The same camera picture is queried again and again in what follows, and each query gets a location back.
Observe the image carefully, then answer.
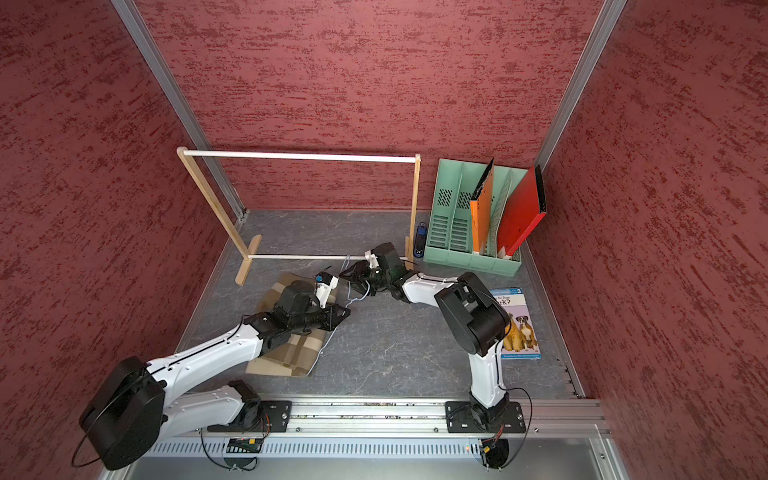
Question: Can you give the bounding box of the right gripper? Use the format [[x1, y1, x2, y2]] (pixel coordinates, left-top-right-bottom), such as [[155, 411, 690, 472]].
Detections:
[[340, 258, 393, 295]]

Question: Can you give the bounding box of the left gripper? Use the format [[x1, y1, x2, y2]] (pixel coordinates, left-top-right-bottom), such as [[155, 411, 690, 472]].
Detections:
[[290, 301, 351, 332]]

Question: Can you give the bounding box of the light blue wire hanger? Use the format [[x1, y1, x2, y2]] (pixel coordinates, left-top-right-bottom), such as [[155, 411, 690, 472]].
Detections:
[[317, 256, 373, 355]]

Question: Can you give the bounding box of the brown plaid scarf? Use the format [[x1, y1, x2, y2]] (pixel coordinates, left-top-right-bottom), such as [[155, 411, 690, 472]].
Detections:
[[245, 272, 331, 377]]

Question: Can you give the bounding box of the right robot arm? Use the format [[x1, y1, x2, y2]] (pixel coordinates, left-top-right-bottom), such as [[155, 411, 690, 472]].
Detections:
[[340, 243, 511, 431]]

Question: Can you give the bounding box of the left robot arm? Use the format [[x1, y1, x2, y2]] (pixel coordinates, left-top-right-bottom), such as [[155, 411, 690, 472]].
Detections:
[[79, 281, 351, 471]]

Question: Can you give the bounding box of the small blue black object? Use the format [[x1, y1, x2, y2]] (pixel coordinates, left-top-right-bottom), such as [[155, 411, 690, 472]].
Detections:
[[413, 222, 428, 258]]

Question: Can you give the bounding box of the green file organizer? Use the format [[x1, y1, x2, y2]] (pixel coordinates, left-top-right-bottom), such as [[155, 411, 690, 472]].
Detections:
[[424, 159, 526, 277]]

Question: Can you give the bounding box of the wooden clothes rack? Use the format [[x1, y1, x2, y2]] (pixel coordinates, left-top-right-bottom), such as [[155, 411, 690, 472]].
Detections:
[[176, 146, 422, 287]]

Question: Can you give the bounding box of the orange folder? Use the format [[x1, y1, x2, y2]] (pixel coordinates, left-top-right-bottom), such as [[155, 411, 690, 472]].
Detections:
[[470, 159, 494, 255]]

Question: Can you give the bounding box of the dog picture book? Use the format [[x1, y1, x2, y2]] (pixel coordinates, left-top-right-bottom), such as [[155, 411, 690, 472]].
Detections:
[[491, 288, 542, 360]]

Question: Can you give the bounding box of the red folder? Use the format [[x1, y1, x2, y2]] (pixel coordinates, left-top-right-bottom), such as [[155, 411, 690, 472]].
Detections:
[[496, 165, 547, 259]]

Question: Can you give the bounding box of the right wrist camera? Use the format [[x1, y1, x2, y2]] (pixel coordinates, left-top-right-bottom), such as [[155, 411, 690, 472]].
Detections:
[[365, 250, 380, 270]]

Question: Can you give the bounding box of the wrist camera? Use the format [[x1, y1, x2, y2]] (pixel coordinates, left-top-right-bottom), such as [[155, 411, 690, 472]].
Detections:
[[315, 271, 339, 308], [365, 250, 380, 270]]

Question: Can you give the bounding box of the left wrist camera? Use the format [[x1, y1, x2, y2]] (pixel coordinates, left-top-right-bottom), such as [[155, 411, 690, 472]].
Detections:
[[315, 271, 339, 308]]

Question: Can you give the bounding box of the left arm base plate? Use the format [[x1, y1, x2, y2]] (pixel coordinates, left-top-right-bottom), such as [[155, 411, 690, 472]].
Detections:
[[224, 400, 293, 435]]

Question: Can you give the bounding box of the right base cable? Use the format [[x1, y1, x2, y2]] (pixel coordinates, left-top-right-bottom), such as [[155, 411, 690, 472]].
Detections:
[[473, 385, 533, 470]]

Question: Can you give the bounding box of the base cable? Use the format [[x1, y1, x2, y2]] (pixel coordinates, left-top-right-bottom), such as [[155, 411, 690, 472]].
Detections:
[[473, 385, 533, 470], [200, 413, 272, 473]]

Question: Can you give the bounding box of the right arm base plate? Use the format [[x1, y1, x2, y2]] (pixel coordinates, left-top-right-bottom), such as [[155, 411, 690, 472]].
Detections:
[[444, 401, 527, 434]]

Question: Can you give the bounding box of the left base cable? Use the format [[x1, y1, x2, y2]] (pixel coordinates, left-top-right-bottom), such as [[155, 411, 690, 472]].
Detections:
[[200, 413, 272, 473]]

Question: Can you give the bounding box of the aluminium rail frame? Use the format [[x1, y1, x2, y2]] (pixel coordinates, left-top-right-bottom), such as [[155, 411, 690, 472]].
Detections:
[[114, 391, 628, 479]]

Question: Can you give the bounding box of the left aluminium corner post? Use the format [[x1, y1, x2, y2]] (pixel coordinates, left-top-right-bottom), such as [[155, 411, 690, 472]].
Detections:
[[111, 0, 247, 221]]

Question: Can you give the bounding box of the aluminium corner post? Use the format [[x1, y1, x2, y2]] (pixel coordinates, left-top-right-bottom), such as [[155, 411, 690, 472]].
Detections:
[[534, 0, 627, 170], [111, 0, 247, 221]]

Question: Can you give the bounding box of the right aluminium corner post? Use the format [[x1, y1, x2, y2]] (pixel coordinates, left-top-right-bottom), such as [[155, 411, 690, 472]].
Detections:
[[534, 0, 627, 170]]

